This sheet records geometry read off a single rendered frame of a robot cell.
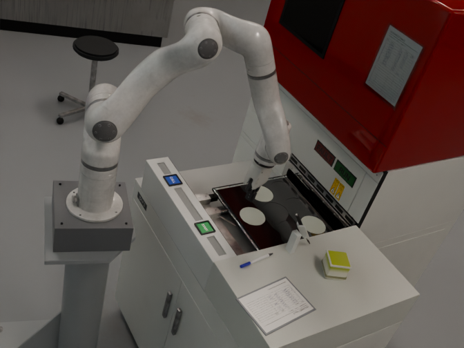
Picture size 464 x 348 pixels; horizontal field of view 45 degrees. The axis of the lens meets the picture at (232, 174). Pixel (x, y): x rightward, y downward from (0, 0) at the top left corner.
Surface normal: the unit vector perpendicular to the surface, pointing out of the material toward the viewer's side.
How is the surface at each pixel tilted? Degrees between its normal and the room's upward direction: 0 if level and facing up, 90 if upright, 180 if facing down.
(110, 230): 90
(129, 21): 90
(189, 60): 117
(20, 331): 0
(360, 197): 90
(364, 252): 0
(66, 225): 2
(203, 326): 90
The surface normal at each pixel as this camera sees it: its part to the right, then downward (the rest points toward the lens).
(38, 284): 0.23, -0.78
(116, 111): 0.40, 0.13
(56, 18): 0.23, 0.63
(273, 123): 0.00, -0.07
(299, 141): -0.84, 0.14
